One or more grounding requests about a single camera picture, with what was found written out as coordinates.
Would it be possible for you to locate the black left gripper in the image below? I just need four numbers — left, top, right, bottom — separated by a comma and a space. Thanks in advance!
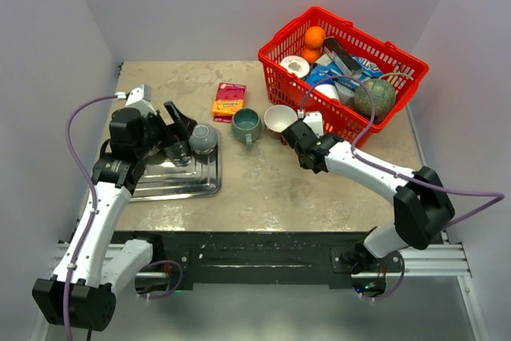
136, 101, 196, 157

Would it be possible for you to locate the red floral mug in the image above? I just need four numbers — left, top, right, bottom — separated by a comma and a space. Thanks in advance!
263, 105, 298, 145

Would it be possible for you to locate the teal green ceramic mug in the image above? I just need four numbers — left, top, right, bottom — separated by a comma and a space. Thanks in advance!
231, 108, 263, 148

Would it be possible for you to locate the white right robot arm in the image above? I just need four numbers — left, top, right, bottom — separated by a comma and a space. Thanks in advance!
191, 105, 454, 272

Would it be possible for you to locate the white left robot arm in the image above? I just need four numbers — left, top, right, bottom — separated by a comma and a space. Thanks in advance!
32, 107, 170, 339

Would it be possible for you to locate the light grey-blue upside-down mug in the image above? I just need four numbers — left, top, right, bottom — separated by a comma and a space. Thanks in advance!
188, 124, 218, 155

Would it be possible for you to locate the dark grey upside-down mug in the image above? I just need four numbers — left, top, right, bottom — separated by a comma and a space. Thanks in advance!
164, 141, 192, 167

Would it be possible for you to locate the steel drying tray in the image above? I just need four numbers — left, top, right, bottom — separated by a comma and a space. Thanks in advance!
131, 129, 222, 202

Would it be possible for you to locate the Scrub Mommy sponge pack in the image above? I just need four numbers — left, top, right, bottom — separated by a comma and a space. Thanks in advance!
212, 82, 247, 123

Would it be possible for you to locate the blue Harry's box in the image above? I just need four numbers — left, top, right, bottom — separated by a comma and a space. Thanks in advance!
330, 69, 359, 105

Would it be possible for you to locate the blue plastic snack bag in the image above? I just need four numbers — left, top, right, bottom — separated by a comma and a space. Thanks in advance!
304, 63, 335, 86

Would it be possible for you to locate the red plastic shopping basket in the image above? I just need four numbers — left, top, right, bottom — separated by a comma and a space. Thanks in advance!
258, 6, 429, 146

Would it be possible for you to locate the green netted melon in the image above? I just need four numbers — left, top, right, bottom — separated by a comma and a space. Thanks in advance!
354, 72, 414, 120

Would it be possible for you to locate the lower orange fruit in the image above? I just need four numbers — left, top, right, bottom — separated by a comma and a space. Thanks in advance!
301, 47, 322, 65

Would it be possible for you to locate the orange fruit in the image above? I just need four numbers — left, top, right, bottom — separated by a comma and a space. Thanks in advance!
304, 26, 326, 50
301, 47, 322, 65

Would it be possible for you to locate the blue M&M's bag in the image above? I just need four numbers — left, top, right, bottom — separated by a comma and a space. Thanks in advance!
353, 56, 384, 77

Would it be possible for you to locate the dark long carton box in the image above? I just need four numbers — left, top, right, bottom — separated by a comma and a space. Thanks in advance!
323, 37, 362, 79

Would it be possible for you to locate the upper orange fruit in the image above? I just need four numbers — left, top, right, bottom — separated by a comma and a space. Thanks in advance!
304, 26, 326, 50

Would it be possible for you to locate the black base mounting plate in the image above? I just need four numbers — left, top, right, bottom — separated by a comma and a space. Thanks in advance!
112, 231, 401, 296

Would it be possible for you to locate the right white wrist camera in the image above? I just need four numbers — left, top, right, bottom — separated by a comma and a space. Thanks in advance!
298, 109, 324, 137

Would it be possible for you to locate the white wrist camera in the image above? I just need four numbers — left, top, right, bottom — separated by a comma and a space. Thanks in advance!
298, 109, 324, 137
115, 84, 156, 117

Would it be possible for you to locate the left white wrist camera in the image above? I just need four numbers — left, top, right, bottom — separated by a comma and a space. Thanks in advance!
115, 84, 156, 117

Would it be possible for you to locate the black wall bracket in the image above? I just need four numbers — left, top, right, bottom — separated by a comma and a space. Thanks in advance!
117, 62, 124, 77

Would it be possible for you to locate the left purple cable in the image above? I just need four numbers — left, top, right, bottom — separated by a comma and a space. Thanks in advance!
62, 95, 184, 341

